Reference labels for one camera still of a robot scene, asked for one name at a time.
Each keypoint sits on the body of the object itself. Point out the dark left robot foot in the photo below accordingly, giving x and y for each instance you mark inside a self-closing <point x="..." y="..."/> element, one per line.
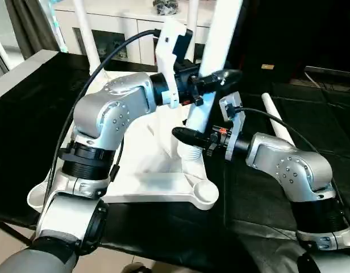
<point x="138" y="268"/>

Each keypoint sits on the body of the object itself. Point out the black work mat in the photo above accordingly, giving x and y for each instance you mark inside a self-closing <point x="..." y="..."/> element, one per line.
<point x="27" y="131"/>

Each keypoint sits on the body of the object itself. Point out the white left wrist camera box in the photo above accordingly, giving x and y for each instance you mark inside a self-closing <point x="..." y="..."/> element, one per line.
<point x="172" y="45"/>

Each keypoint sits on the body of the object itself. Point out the dark grey curtain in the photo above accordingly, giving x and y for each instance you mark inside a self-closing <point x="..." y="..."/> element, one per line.
<point x="30" y="25"/>

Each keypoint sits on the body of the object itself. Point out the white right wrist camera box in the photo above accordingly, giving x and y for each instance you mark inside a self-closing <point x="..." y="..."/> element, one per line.
<point x="234" y="116"/>

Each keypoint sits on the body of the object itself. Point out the white glass-door cabinet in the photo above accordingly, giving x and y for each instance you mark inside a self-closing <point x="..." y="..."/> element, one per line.
<point x="121" y="28"/>

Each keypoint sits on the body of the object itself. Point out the white plastic table leg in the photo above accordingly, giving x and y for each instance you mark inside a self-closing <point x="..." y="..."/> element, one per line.
<point x="277" y="119"/>
<point x="192" y="28"/>
<point x="217" y="34"/>
<point x="87" y="34"/>

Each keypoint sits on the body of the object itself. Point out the small yellow label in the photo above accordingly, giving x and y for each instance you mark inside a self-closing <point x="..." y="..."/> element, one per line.
<point x="267" y="67"/>

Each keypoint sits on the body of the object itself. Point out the black metal bar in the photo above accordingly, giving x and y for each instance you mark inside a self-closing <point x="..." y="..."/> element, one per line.
<point x="334" y="71"/>

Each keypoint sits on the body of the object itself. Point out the white plastic table top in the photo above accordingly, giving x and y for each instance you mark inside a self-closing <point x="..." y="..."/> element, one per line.
<point x="158" y="187"/>

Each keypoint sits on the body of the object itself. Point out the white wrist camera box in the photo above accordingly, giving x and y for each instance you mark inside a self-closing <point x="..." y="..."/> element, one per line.
<point x="234" y="116"/>
<point x="172" y="45"/>

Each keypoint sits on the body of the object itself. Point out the black table frame leg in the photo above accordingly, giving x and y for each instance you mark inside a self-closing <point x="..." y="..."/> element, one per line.
<point x="13" y="233"/>

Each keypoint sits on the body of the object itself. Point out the crumpled silver object on cabinet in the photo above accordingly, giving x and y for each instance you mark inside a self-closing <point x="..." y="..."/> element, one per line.
<point x="165" y="5"/>

